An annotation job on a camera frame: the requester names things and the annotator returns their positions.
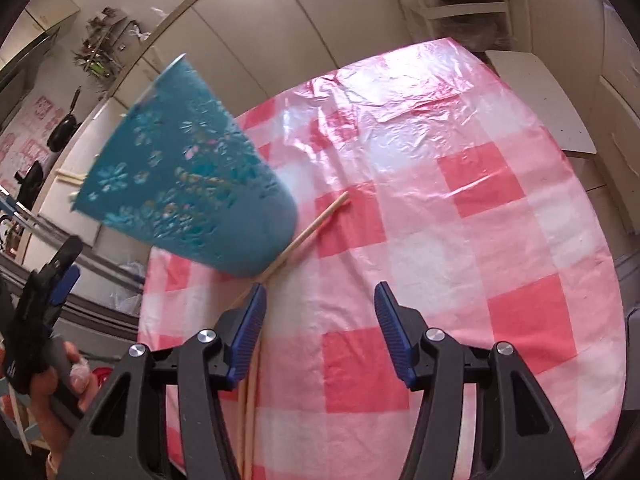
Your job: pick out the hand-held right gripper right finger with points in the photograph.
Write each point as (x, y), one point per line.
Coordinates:
(392, 335)

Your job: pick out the hanging kitchen utensil rack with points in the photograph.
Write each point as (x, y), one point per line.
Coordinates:
(100, 55)

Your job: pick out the teal perforated plastic basket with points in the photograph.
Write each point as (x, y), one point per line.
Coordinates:
(200, 195)

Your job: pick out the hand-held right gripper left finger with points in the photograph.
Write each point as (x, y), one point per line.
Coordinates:
(250, 332)

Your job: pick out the beige tall cabinet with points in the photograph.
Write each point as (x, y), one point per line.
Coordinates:
(620, 110)

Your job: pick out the white shelf rack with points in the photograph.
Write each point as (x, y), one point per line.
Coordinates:
(502, 10)

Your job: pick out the black frying pan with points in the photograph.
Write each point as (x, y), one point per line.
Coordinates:
(62, 132)

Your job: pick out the red and white wall stickers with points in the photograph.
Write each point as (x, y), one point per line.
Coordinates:
(30, 140)

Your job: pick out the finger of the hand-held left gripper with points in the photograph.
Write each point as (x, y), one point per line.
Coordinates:
(65, 287)
(67, 255)

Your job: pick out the white side table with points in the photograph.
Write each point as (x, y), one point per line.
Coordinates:
(540, 100)

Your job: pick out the person's left hand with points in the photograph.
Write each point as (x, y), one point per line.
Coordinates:
(50, 420)

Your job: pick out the pink checkered tablecloth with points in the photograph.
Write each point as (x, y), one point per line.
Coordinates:
(450, 260)

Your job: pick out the clear plastic bag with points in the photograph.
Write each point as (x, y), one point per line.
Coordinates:
(127, 290)

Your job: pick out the beige kitchen cabinet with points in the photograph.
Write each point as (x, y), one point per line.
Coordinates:
(280, 25)

